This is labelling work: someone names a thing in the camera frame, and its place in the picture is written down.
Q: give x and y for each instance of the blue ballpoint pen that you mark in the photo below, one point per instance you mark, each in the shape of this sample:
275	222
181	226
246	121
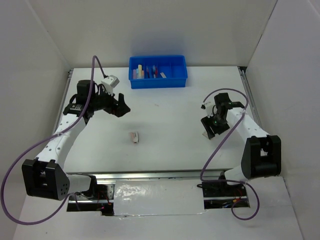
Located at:
154	71

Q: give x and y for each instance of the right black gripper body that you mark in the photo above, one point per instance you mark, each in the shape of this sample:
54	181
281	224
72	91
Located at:
217	124

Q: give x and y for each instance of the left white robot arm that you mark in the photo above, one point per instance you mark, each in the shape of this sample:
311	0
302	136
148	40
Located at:
44	176

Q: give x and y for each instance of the red pen with clear cap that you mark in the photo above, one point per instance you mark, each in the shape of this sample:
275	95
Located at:
156	72

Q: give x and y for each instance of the grey white eraser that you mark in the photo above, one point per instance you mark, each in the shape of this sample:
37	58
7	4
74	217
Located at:
163	75

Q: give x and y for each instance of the blue refill pen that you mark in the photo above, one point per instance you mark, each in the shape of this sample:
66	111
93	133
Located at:
147	72

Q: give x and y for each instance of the blue divided plastic bin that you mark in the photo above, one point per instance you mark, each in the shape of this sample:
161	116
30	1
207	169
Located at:
174	67

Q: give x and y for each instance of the red refill pen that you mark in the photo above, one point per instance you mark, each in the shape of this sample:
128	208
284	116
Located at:
150	72

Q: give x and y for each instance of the pink white eraser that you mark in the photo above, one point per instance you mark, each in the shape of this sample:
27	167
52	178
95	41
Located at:
134	136

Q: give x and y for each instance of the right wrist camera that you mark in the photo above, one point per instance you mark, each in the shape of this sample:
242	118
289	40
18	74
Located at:
206	105

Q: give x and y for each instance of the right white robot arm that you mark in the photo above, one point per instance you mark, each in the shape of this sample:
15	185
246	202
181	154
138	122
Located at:
262	153

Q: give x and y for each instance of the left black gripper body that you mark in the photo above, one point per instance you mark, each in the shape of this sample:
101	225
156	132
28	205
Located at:
105	102

